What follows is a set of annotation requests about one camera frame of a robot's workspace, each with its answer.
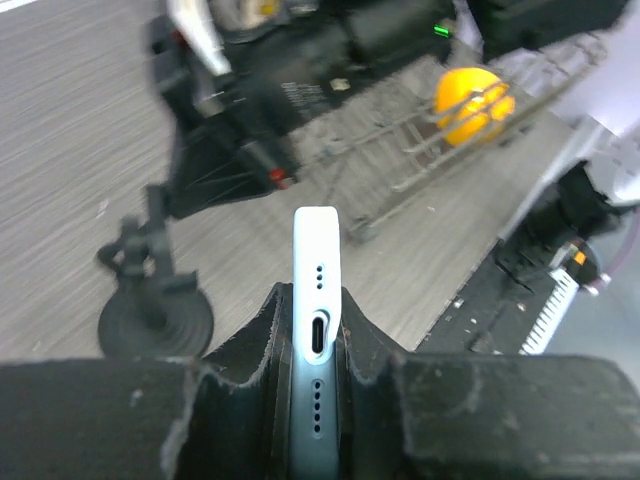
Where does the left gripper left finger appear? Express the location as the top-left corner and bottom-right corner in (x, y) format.
(1, 283), (292, 479)

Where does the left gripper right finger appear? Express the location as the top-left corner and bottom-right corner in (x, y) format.
(342, 293), (639, 479)

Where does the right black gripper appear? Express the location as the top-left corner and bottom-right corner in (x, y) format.
(147, 14), (360, 219)

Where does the black phone stand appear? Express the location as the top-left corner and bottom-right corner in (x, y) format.
(96, 184), (214, 358)

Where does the blue-cased smartphone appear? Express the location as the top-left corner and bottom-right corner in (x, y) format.
(289, 206), (342, 479)

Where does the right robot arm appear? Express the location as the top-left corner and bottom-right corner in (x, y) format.
(146, 0), (628, 234)

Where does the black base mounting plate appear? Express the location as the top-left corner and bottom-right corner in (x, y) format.
(417, 245), (556, 354)

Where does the yellow bowl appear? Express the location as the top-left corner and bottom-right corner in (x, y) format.
(433, 67), (516, 146)

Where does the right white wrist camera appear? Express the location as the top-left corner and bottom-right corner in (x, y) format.
(167, 0), (232, 76)

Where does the grey wire dish rack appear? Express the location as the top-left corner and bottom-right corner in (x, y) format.
(290, 33), (607, 243)

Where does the white slotted cable duct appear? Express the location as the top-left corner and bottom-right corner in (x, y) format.
(519, 269), (579, 355)

